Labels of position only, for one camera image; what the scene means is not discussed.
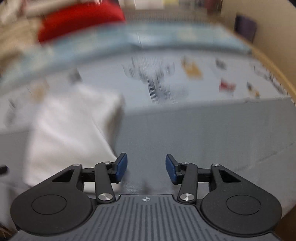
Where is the red folded blanket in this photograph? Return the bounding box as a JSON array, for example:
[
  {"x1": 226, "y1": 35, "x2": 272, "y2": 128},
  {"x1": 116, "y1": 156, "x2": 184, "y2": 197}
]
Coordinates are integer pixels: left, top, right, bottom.
[{"x1": 38, "y1": 1, "x2": 125, "y2": 43}]

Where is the grey deer print bed sheet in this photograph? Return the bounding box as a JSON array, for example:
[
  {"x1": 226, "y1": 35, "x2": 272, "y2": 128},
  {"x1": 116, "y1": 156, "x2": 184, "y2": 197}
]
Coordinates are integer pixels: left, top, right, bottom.
[{"x1": 1, "y1": 48, "x2": 295, "y2": 240}]

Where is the cream folded blanket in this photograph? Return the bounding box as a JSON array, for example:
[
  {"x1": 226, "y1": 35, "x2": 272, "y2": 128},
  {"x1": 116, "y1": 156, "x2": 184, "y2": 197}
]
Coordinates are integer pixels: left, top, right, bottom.
[{"x1": 1, "y1": 1, "x2": 42, "y2": 73}]

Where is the white t-shirt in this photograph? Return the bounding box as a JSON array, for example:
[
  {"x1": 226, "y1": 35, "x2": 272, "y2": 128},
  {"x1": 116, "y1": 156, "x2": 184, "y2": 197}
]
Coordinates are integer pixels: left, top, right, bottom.
[{"x1": 24, "y1": 83, "x2": 125, "y2": 187}]

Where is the wooden bed frame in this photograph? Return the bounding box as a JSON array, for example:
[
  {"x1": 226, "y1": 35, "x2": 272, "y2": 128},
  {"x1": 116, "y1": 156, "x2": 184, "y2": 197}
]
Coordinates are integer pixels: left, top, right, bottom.
[{"x1": 217, "y1": 18, "x2": 296, "y2": 103}]

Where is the light blue patterned quilt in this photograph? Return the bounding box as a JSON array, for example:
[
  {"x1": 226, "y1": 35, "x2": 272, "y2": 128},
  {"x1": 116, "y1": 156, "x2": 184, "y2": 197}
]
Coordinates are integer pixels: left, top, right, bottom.
[{"x1": 0, "y1": 22, "x2": 253, "y2": 86}]

